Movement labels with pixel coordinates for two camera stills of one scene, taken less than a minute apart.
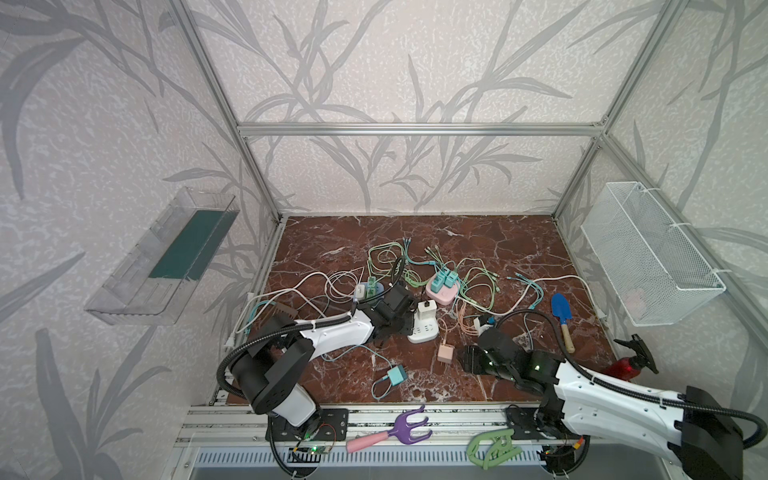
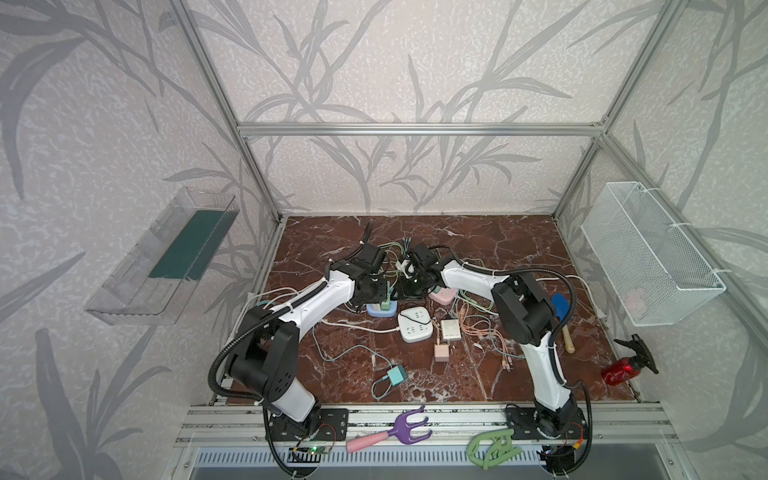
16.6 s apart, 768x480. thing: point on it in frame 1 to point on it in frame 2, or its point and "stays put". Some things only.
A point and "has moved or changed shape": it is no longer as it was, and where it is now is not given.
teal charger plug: (397, 374) stays put
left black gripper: (398, 298) to (372, 289)
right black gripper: (475, 359) to (414, 282)
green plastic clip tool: (492, 447) stays put
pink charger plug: (445, 353) stays put
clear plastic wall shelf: (159, 273) stays put
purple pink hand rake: (400, 432) stays put
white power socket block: (425, 325) stays put
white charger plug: (426, 312) has moved or changed shape
